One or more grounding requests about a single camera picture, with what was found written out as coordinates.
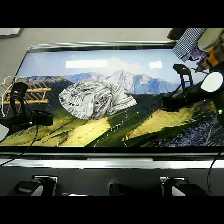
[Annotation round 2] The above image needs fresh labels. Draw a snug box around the dark garment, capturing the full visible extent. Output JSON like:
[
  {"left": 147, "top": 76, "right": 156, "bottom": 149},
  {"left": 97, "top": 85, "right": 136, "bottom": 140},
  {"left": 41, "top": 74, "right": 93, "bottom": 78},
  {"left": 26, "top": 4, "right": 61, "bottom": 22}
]
[{"left": 167, "top": 27, "right": 188, "bottom": 42}]

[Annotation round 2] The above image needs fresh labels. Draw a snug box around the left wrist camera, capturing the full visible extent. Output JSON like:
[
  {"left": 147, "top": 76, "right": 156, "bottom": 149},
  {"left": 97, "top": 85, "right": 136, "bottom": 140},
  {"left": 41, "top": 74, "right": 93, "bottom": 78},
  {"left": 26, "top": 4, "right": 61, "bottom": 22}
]
[{"left": 9, "top": 81, "right": 30, "bottom": 116}]

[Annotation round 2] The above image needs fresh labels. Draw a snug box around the white cable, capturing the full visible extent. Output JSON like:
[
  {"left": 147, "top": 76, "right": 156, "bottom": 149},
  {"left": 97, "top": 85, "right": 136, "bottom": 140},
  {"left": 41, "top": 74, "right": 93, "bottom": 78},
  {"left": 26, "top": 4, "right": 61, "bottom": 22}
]
[{"left": 0, "top": 75, "right": 18, "bottom": 118}]

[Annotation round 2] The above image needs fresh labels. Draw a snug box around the silver frame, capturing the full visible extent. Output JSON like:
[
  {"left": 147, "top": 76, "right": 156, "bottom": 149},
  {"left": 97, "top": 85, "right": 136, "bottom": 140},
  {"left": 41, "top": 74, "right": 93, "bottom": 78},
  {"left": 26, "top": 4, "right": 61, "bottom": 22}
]
[{"left": 0, "top": 153, "right": 224, "bottom": 197}]

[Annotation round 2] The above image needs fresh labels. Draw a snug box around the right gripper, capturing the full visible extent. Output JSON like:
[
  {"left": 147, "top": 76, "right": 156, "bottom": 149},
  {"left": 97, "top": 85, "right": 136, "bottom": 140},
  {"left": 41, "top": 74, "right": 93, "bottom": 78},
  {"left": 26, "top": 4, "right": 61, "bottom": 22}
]
[{"left": 161, "top": 93, "right": 191, "bottom": 112}]

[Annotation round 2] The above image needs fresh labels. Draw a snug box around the black cable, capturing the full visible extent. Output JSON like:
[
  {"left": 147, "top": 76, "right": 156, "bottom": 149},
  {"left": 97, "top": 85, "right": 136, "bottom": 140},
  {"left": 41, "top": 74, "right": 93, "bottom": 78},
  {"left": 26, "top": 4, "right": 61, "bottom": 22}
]
[
  {"left": 0, "top": 123, "right": 40, "bottom": 166},
  {"left": 205, "top": 150, "right": 224, "bottom": 197}
]

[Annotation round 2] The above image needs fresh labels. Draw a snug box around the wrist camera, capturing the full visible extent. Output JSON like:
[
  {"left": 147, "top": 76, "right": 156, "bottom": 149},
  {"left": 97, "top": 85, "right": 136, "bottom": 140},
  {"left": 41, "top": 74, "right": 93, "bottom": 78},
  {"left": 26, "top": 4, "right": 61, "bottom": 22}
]
[
  {"left": 9, "top": 81, "right": 30, "bottom": 116},
  {"left": 172, "top": 63, "right": 195, "bottom": 95}
]

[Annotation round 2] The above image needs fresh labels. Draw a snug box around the purple garment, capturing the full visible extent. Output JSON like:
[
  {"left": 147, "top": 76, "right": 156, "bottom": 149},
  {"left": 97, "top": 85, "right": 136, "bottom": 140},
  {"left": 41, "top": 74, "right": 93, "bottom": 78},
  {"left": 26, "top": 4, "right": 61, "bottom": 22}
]
[{"left": 189, "top": 45, "right": 208, "bottom": 62}]

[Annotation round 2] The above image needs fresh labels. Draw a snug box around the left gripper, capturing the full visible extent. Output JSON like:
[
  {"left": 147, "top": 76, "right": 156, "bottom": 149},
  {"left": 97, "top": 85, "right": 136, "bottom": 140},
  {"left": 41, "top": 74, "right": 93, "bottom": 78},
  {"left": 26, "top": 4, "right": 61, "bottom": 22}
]
[{"left": 31, "top": 110, "right": 55, "bottom": 127}]

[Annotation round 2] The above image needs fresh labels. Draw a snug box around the black and white checked shirt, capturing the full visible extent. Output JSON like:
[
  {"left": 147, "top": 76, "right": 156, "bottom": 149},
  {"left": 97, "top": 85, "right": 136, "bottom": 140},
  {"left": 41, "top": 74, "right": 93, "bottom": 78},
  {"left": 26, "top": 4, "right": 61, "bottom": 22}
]
[{"left": 172, "top": 27, "right": 207, "bottom": 62}]

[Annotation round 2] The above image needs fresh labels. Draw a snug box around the black and white patterned garment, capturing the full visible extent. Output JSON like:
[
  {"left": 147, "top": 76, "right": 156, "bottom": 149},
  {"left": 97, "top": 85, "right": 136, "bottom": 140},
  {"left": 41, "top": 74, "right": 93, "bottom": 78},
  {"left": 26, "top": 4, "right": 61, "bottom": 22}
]
[{"left": 58, "top": 80, "right": 138, "bottom": 121}]

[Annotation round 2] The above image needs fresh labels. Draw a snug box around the pale garment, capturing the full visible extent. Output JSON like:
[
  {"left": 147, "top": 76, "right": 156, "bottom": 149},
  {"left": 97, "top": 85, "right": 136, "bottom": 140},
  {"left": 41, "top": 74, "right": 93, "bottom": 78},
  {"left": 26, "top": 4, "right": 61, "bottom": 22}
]
[{"left": 197, "top": 28, "right": 224, "bottom": 52}]

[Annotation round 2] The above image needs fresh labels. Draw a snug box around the yellow and brown plaid garment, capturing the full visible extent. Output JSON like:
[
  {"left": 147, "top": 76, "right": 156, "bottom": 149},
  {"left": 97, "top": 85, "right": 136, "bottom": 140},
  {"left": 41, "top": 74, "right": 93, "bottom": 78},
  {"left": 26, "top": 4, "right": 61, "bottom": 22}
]
[{"left": 196, "top": 41, "right": 224, "bottom": 72}]

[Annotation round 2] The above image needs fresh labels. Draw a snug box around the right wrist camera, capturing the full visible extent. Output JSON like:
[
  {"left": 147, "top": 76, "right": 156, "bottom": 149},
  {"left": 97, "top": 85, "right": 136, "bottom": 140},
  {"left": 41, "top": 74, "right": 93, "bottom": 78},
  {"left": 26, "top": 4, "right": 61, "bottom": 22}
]
[{"left": 172, "top": 63, "right": 195, "bottom": 95}]

